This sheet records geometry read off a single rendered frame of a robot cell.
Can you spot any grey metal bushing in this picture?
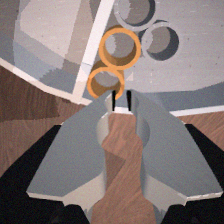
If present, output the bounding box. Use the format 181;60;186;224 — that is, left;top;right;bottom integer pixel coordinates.
138;20;183;65
114;0;160;31

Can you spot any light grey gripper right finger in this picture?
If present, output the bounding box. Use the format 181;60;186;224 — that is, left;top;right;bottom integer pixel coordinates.
127;89;224;224

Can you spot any bronze bushing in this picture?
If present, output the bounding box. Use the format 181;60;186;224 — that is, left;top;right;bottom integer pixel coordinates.
99;25;141;70
87;60;125;99

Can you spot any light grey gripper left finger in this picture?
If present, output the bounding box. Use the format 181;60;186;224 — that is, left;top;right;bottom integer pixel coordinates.
0;89;116;224

